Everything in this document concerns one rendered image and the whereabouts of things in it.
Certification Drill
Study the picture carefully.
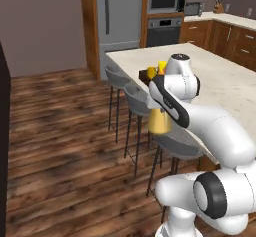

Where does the wooden knife block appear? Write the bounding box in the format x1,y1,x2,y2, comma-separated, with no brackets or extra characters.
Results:
212,0,225,15

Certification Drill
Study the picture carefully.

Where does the wooden lower cupboards run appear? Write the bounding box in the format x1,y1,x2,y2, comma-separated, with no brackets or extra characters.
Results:
179,19,256,73

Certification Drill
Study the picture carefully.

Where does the yellow mug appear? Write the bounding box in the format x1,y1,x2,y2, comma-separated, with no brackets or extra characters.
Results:
146,66,159,81

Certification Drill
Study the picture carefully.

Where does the yellow pitcher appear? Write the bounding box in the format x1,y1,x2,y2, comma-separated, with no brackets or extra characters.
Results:
146,107,174,136

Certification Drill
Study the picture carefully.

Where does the dark brown tray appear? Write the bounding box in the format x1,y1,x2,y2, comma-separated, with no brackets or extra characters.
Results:
138,68,165,84

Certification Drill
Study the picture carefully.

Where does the black cabinet side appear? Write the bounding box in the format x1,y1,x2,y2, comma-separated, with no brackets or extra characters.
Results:
0,41,12,237

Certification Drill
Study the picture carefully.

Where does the grey toaster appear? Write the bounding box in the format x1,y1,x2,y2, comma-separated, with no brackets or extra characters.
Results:
184,1,205,17

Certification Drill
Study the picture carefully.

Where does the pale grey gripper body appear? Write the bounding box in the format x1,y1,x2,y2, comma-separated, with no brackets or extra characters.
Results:
146,96,163,111

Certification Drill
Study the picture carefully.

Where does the grey fridge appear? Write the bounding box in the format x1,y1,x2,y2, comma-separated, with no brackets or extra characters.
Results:
95,0,145,82

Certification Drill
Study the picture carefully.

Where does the wooden tall cupboard frame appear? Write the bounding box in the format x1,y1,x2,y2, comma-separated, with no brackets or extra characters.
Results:
79,0,102,81

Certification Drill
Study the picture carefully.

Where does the grey built-in oven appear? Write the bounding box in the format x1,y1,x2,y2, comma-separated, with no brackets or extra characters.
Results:
146,15,185,48

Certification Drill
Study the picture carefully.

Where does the yellow cup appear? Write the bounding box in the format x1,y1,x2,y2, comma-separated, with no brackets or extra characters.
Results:
157,60,168,76

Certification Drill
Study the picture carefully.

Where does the grey bar stool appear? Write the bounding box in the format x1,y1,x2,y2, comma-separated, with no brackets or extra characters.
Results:
145,127,205,224
104,64,132,144
122,82,152,178

